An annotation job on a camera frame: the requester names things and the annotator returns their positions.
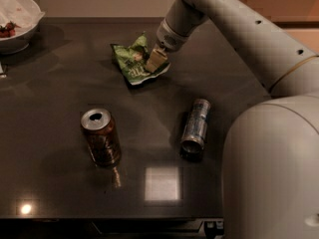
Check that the red fruit in bowl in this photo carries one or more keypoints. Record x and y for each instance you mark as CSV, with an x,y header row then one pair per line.
x,y
9,30

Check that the green jalapeno chip bag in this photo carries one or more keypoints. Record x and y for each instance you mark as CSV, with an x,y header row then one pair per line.
x,y
132,61

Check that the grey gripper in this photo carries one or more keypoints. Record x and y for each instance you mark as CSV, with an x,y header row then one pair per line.
x,y
170,37

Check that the white bowl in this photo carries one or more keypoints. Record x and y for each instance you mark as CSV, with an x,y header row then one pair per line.
x,y
18,42

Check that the orange soda can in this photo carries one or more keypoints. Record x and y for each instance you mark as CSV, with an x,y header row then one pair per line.
x,y
100,131

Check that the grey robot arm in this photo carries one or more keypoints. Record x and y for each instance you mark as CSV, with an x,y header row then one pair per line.
x,y
270,160

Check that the white napkin in bowl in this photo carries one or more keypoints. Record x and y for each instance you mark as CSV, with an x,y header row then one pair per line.
x,y
24,13

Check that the silver blue energy drink can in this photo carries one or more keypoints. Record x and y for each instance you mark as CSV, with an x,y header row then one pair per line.
x,y
195,130

